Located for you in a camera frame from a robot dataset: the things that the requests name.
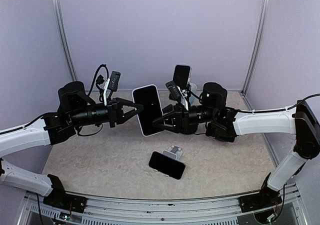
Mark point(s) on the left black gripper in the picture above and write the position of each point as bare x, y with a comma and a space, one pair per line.
118, 116

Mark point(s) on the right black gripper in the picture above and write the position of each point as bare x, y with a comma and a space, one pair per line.
180, 118

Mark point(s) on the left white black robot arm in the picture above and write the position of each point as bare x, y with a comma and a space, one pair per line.
26, 136

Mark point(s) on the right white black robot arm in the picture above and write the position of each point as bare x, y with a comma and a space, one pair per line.
297, 119

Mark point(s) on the grey folding phone stand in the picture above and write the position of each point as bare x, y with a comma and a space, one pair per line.
173, 152

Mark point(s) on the tall black phone stand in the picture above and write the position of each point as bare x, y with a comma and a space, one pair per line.
180, 111

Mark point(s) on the phone on tall stand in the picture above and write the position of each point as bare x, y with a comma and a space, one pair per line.
181, 76

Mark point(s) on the blue phone on grey stand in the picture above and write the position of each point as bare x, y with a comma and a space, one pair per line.
166, 165

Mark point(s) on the black phone lying flat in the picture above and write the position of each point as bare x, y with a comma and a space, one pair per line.
212, 133

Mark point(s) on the light blue cup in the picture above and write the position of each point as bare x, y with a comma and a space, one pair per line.
192, 91

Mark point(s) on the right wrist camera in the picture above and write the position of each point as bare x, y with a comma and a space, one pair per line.
177, 95

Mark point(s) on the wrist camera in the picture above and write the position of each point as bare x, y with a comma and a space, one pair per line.
177, 95
110, 86

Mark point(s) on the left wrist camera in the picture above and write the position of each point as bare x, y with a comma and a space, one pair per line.
110, 86

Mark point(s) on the front aluminium rail base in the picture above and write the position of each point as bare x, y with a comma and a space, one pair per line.
100, 210

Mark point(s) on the left aluminium frame post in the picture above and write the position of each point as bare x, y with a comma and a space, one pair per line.
64, 41

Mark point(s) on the aluminium frame post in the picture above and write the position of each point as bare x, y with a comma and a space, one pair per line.
256, 46
64, 41

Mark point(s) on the right aluminium frame post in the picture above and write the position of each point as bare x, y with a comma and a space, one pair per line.
256, 46

